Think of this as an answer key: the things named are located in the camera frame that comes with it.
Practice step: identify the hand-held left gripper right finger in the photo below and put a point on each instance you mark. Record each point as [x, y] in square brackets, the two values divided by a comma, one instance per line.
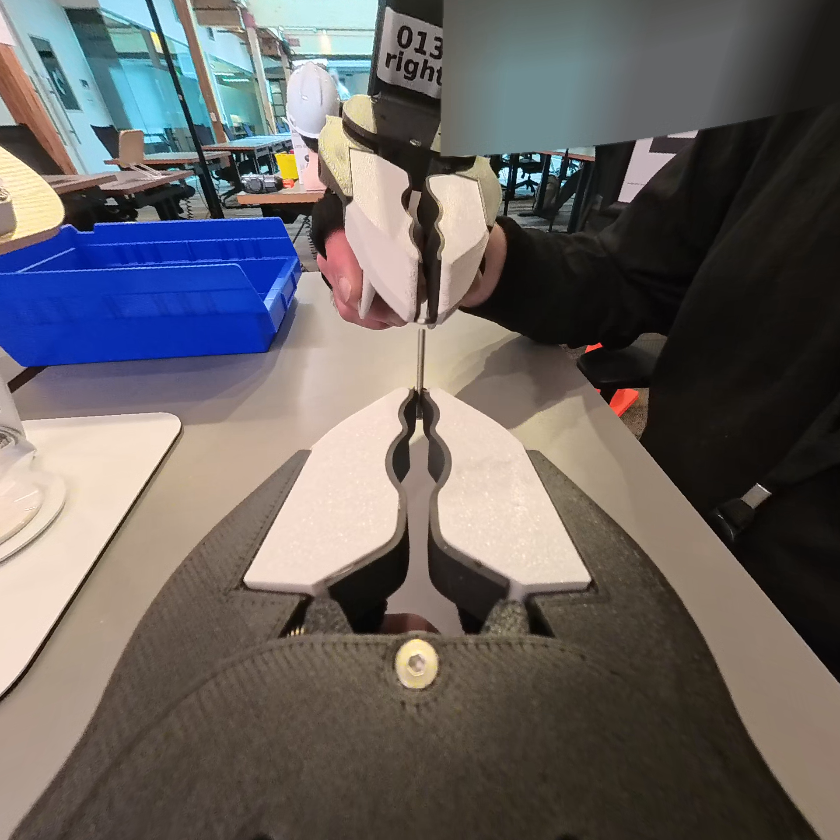
[512, 512]

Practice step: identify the clear magnifying glass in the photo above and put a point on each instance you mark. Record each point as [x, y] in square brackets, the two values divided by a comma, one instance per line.
[19, 499]

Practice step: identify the black floor lamp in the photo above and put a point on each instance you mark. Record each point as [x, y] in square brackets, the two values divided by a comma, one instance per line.
[184, 111]

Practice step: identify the dark background desk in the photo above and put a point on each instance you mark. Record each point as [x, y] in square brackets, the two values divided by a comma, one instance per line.
[551, 157]

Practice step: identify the grey portable radio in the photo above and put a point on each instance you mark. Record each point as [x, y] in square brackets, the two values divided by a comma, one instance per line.
[261, 184]

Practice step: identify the white cardboard box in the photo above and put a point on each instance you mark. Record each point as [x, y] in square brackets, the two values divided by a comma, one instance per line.
[308, 157]

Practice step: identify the person's right hand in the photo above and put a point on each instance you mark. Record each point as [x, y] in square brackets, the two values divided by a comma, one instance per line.
[341, 275]

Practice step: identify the blue plastic bin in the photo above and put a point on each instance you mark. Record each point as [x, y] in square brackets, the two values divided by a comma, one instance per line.
[131, 308]

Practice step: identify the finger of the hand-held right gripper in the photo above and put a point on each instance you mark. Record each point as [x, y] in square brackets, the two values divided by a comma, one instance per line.
[380, 223]
[463, 223]

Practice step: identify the black white marker poster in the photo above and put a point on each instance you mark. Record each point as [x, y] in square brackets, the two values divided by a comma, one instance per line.
[656, 164]

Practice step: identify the wooden background desk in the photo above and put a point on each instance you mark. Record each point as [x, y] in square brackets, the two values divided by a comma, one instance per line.
[282, 195]
[131, 178]

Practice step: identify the black office chair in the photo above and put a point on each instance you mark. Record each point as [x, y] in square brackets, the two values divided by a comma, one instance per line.
[623, 361]

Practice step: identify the metal screw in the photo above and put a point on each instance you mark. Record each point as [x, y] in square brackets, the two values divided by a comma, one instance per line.
[420, 361]

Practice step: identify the orange traffic cone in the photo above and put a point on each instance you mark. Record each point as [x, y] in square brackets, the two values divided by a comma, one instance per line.
[623, 400]

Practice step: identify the beige chair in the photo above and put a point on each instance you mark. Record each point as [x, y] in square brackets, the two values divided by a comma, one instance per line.
[130, 145]

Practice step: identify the grey desk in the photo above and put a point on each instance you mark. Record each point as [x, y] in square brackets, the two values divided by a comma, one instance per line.
[275, 407]

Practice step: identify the yellow container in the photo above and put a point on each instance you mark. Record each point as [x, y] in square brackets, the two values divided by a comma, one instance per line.
[287, 165]

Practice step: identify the person's right forearm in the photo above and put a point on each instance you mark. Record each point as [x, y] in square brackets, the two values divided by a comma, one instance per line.
[590, 262]

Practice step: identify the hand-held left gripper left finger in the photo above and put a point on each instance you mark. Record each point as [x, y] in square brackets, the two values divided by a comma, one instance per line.
[315, 512]

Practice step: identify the white hard hat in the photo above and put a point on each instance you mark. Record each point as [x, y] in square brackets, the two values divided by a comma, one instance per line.
[312, 98]

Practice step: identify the person's black clothed torso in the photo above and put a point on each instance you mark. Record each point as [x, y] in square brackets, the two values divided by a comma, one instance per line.
[754, 394]

